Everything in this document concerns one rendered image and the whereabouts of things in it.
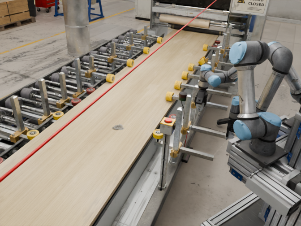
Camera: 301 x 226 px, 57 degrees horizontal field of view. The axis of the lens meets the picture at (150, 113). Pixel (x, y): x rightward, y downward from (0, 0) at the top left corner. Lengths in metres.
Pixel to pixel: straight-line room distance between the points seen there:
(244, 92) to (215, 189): 1.55
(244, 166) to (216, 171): 1.28
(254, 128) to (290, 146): 0.40
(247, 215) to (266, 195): 0.86
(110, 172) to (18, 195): 0.50
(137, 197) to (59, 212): 0.60
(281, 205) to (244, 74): 0.71
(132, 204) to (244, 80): 1.03
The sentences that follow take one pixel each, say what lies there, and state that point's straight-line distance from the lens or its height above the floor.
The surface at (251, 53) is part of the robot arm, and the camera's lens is 1.58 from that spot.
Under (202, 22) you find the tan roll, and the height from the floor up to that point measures 1.07.
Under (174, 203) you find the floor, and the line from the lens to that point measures 2.75.
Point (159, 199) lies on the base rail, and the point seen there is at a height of 0.70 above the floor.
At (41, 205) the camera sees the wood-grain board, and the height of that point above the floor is 0.90.
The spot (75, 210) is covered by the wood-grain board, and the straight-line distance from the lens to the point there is 1.54.
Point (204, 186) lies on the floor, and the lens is 2.95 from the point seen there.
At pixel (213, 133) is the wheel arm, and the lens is 2.18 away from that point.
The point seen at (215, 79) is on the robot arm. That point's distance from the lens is 1.88.
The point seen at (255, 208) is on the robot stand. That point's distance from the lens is 2.62.
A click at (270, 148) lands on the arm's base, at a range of 1.76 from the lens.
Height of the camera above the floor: 2.07
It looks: 31 degrees down
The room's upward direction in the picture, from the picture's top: 3 degrees clockwise
